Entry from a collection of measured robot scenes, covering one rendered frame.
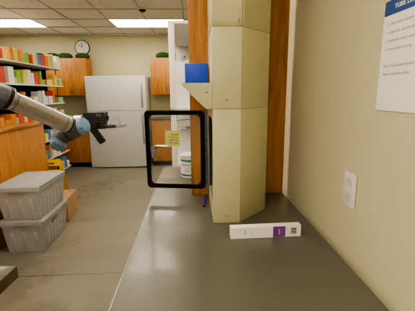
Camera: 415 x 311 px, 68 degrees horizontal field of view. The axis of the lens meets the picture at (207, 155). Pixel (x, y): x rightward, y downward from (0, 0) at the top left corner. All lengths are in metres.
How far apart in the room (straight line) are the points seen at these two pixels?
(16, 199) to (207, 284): 2.58
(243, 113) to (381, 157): 0.52
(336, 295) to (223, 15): 0.98
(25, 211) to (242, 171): 2.45
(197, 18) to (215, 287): 1.19
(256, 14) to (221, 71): 0.27
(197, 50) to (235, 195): 0.73
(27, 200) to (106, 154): 3.35
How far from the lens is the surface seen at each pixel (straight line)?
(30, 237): 3.40
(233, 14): 1.24
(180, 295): 0.91
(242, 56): 1.22
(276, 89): 1.62
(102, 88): 6.30
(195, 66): 1.40
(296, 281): 0.98
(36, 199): 3.22
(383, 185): 0.96
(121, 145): 6.31
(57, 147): 1.62
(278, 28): 1.64
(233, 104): 1.20
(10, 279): 1.18
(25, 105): 1.41
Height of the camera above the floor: 1.47
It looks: 12 degrees down
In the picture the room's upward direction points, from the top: 1 degrees counter-clockwise
